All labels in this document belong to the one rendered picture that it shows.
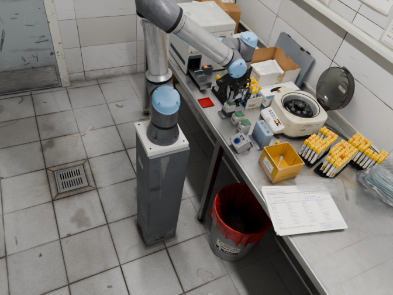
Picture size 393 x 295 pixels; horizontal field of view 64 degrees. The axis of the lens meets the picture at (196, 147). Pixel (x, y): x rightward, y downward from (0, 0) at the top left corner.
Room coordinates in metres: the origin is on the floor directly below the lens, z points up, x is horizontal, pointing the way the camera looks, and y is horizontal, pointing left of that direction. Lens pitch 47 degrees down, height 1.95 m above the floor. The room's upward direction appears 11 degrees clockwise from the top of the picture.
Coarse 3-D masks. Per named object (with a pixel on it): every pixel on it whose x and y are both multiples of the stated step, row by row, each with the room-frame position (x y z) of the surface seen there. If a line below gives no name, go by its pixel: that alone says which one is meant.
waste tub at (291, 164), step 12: (276, 144) 1.03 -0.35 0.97; (288, 144) 1.05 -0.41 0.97; (264, 156) 0.97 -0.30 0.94; (276, 156) 1.04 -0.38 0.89; (288, 156) 1.02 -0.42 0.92; (264, 168) 0.94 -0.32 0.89; (276, 168) 0.89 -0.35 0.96; (288, 168) 0.90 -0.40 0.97; (300, 168) 0.94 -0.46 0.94; (276, 180) 0.89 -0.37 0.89
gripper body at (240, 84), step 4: (252, 68) 1.30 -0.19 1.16; (248, 72) 1.29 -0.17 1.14; (244, 76) 1.29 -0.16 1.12; (248, 76) 1.29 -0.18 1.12; (236, 80) 1.26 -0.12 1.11; (240, 80) 1.26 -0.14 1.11; (244, 80) 1.27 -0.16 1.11; (248, 80) 1.28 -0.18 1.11; (232, 84) 1.27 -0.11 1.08; (236, 84) 1.25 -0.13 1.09; (240, 84) 1.25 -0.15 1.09; (244, 84) 1.28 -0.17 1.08; (232, 88) 1.26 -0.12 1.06; (240, 88) 1.27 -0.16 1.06; (244, 88) 1.27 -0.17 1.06; (248, 88) 1.28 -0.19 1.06
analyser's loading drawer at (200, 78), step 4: (188, 68) 1.57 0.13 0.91; (192, 68) 1.58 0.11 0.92; (196, 68) 1.59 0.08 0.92; (192, 72) 1.55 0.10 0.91; (196, 72) 1.52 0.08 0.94; (200, 72) 1.53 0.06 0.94; (192, 76) 1.51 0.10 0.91; (196, 76) 1.51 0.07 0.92; (200, 76) 1.48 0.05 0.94; (204, 76) 1.49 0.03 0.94; (196, 80) 1.47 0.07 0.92; (200, 80) 1.48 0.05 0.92; (204, 80) 1.49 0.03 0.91; (200, 84) 1.44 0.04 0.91; (204, 84) 1.43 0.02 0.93; (208, 84) 1.45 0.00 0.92; (200, 88) 1.42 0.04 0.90; (204, 88) 1.44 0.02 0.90
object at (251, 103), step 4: (248, 92) 1.41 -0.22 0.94; (244, 96) 1.38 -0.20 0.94; (248, 96) 1.38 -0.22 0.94; (244, 100) 1.42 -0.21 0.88; (248, 100) 1.35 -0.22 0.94; (252, 100) 1.36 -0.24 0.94; (256, 100) 1.38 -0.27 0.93; (260, 100) 1.39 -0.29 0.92; (244, 104) 1.38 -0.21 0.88; (248, 104) 1.35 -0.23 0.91; (252, 104) 1.37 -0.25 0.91; (256, 104) 1.38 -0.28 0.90; (260, 104) 1.40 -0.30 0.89; (244, 108) 1.35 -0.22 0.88; (248, 108) 1.36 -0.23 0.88
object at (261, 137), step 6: (258, 126) 1.13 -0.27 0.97; (252, 132) 1.16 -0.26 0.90; (258, 132) 1.12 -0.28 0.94; (264, 132) 1.09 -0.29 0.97; (270, 132) 1.10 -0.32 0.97; (252, 138) 1.13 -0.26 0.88; (258, 138) 1.10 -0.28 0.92; (264, 138) 1.07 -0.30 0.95; (270, 138) 1.08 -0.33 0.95; (258, 144) 1.09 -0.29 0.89; (264, 144) 1.07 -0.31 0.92
